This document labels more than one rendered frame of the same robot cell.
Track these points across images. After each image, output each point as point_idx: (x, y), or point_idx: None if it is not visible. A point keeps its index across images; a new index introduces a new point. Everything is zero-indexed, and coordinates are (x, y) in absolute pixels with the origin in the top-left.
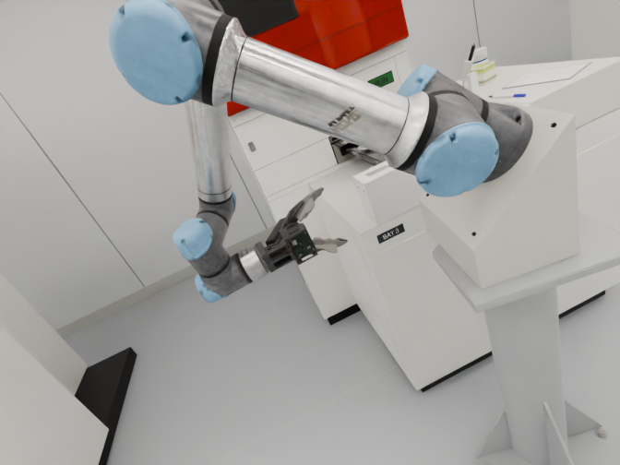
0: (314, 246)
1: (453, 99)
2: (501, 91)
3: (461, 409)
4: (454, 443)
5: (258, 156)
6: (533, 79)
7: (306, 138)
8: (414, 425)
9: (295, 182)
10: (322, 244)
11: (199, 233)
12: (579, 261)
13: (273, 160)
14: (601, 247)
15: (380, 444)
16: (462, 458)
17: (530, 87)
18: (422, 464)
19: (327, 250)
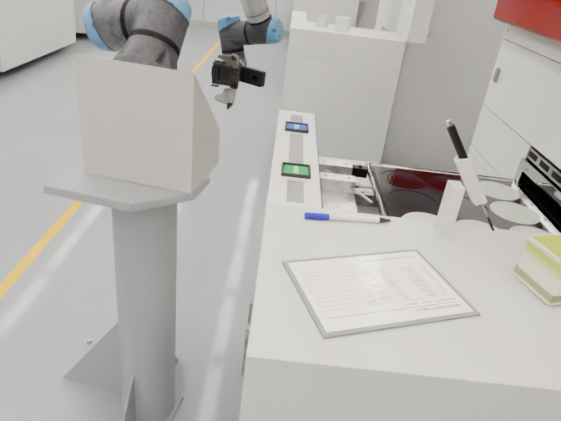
0: (212, 78)
1: (118, 0)
2: (398, 240)
3: (221, 382)
4: (199, 359)
5: (492, 92)
6: (381, 271)
7: (520, 120)
8: (236, 345)
9: (487, 159)
10: (228, 94)
11: (219, 19)
12: (80, 169)
13: (494, 110)
14: (73, 179)
15: (240, 320)
16: (185, 357)
17: (344, 247)
18: (204, 332)
19: (217, 94)
